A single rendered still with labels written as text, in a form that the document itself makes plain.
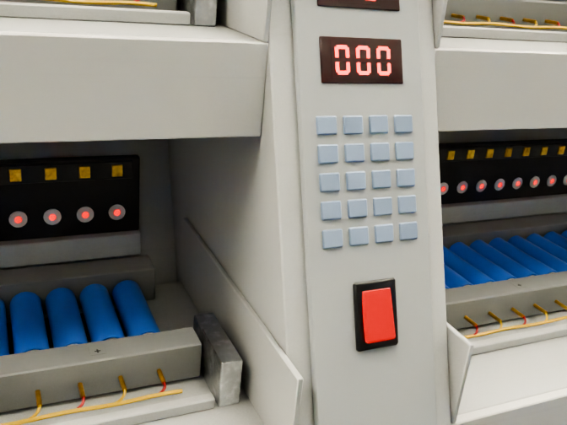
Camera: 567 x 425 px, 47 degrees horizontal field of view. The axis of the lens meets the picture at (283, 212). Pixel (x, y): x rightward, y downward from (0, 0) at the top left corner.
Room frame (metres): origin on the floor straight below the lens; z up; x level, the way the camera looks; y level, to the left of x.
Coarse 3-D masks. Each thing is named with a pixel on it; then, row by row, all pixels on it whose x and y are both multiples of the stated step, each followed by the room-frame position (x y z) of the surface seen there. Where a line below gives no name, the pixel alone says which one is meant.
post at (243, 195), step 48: (288, 0) 0.31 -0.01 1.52; (288, 48) 0.31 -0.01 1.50; (432, 48) 0.34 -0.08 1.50; (288, 96) 0.31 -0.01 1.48; (432, 96) 0.34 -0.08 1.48; (192, 144) 0.42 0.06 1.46; (240, 144) 0.34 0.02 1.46; (288, 144) 0.30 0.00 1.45; (432, 144) 0.34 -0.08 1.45; (192, 192) 0.43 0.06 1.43; (240, 192) 0.35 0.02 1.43; (288, 192) 0.30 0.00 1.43; (432, 192) 0.34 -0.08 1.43; (240, 240) 0.35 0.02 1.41; (288, 240) 0.30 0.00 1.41; (432, 240) 0.34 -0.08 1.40; (240, 288) 0.36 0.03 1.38; (288, 288) 0.30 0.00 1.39; (432, 288) 0.34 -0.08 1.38; (288, 336) 0.30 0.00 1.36
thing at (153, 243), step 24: (0, 144) 0.44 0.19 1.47; (24, 144) 0.44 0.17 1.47; (48, 144) 0.45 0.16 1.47; (72, 144) 0.46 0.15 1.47; (96, 144) 0.46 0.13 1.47; (120, 144) 0.47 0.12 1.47; (144, 144) 0.48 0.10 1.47; (144, 168) 0.48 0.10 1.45; (168, 168) 0.48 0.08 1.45; (144, 192) 0.48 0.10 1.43; (168, 192) 0.48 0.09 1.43; (144, 216) 0.48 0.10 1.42; (168, 216) 0.48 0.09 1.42; (528, 216) 0.63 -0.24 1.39; (144, 240) 0.48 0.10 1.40; (168, 240) 0.48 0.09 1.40; (48, 264) 0.45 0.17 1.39; (168, 264) 0.48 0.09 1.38
